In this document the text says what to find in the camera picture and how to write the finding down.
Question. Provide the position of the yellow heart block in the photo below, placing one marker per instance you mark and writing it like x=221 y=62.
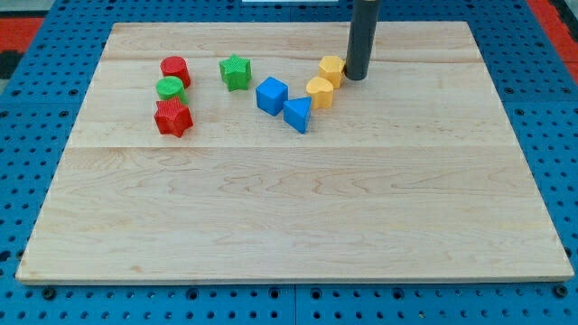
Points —
x=320 y=90

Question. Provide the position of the blue triangle block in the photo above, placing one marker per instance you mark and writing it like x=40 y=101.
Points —
x=297 y=113

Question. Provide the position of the green star block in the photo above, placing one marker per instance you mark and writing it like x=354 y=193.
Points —
x=236 y=72

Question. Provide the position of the yellow hexagon block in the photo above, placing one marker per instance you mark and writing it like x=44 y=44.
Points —
x=332 y=69

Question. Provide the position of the light wooden board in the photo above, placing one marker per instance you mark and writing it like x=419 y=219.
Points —
x=413 y=175

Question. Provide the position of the green cylinder block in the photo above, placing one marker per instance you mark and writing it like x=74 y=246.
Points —
x=171 y=87

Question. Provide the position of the blue cube block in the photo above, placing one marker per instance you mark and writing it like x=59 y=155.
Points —
x=271 y=95

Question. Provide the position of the red cylinder block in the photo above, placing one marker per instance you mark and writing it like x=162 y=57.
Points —
x=176 y=66

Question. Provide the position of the red star block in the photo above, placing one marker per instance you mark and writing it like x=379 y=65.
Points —
x=172 y=117

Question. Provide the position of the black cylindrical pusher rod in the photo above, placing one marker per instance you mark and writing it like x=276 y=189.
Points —
x=362 y=31

